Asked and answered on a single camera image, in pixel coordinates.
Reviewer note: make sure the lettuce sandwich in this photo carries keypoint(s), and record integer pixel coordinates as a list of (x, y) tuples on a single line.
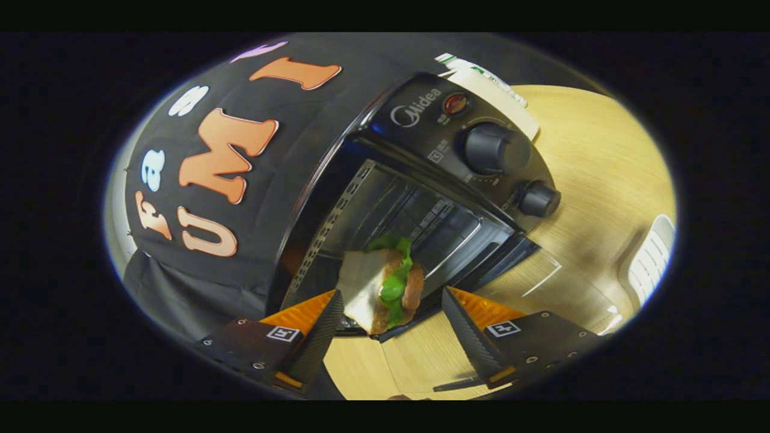
[(364, 282)]

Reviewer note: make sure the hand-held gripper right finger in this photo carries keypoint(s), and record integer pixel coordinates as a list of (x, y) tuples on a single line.
[(472, 340)]

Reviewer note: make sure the white bread toaster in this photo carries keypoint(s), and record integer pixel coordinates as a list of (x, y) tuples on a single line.
[(511, 99)]

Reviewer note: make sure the black toaster oven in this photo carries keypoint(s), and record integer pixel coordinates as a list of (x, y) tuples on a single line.
[(421, 138)]

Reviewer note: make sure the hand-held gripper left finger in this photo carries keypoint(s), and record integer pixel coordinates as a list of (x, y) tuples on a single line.
[(313, 346)]

